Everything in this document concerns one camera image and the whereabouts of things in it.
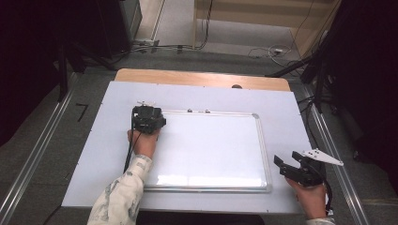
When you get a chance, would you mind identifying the power strip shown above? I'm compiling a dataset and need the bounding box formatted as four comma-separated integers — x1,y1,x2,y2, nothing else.
132,38,161,49

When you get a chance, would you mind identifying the black tripod stand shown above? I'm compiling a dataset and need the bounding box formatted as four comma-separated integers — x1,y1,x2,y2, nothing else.
266,31,333,114

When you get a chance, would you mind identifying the dark cabinet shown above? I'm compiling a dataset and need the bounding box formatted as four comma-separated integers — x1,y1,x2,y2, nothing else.
93,0,144,59

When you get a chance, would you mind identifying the wooden shelf unit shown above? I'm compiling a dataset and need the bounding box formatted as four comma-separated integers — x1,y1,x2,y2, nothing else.
191,0,343,59

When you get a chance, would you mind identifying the white floor cable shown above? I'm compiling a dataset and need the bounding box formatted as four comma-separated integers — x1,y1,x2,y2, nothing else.
247,43,296,68

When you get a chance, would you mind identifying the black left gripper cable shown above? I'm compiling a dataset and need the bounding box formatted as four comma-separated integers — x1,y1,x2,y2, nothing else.
124,107,143,173

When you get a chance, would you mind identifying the person's left hand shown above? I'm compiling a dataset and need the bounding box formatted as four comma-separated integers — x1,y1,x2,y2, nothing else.
127,128,161,159

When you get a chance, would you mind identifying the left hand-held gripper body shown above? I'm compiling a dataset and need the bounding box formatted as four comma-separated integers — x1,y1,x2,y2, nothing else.
130,100,167,136

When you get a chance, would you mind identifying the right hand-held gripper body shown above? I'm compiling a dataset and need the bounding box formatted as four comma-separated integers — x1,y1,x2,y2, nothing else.
281,148,344,188

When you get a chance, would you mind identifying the black metal stand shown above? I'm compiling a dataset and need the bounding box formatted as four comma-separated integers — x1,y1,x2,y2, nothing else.
56,41,69,103

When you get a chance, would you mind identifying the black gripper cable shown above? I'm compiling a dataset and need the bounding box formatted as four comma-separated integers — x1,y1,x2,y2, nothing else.
323,179,334,217
124,107,143,173

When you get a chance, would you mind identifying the person's right hand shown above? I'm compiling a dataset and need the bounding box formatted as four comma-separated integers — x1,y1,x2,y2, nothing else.
285,177,329,220

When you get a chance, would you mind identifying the whiteboard with metal frame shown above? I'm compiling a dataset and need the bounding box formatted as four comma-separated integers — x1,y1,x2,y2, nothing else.
144,108,272,193

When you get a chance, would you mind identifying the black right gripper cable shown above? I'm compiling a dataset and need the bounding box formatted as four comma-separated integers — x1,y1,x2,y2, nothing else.
323,179,334,217

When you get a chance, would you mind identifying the black hanging cable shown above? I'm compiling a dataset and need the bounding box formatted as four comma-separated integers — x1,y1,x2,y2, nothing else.
195,0,214,51

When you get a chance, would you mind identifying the metal floor rail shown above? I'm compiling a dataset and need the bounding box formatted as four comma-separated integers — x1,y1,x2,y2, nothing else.
0,73,80,225
303,86,372,225

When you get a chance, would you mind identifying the dark curtain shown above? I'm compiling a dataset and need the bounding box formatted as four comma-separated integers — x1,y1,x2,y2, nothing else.
325,0,398,195
0,0,99,148

